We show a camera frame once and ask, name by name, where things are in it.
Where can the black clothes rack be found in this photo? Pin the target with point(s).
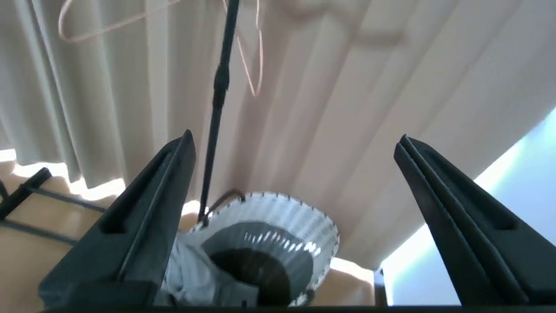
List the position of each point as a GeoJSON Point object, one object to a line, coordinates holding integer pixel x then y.
{"type": "Point", "coordinates": [221, 78]}

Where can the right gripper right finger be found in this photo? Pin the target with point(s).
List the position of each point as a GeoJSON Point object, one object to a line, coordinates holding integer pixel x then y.
{"type": "Point", "coordinates": [478, 243]}

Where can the white laundry basket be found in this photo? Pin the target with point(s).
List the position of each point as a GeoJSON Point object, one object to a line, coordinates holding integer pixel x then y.
{"type": "Point", "coordinates": [282, 208]}

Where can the pale grey garment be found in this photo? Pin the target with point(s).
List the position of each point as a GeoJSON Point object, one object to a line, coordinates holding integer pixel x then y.
{"type": "Point", "coordinates": [195, 269]}

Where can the beige curtain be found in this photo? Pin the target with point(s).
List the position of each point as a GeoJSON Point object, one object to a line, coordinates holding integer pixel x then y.
{"type": "Point", "coordinates": [347, 108]}

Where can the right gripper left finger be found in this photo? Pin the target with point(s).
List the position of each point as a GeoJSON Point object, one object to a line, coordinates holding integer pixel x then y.
{"type": "Point", "coordinates": [130, 235]}

